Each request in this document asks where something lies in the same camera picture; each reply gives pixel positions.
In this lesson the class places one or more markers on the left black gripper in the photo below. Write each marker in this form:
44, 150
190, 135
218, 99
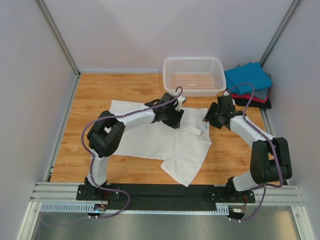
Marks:
176, 123

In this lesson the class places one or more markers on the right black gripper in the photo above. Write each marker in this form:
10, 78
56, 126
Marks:
208, 117

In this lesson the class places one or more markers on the white t shirt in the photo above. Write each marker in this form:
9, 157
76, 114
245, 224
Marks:
182, 150

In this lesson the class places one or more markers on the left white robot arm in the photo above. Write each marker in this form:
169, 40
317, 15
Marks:
101, 137

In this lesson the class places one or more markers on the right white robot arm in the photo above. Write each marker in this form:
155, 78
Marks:
270, 162

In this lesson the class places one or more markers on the black folded t shirt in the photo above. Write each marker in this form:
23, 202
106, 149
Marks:
242, 102

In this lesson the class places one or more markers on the red folded t shirt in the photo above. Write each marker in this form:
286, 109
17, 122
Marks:
248, 96

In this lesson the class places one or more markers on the white plastic perforated basket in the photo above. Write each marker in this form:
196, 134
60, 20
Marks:
198, 76

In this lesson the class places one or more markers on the grey folded t shirt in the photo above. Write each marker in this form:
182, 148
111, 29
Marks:
260, 93

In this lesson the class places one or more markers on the blue folded t shirt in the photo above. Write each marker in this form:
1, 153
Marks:
240, 80

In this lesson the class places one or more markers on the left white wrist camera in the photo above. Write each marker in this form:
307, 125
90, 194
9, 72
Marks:
180, 101

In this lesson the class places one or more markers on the right aluminium frame post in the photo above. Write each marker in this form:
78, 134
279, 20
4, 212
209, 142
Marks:
280, 30

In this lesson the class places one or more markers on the aluminium frame post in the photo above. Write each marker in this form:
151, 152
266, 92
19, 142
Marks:
280, 30
57, 35

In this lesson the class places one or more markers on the left aluminium frame post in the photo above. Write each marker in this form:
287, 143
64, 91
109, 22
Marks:
57, 35

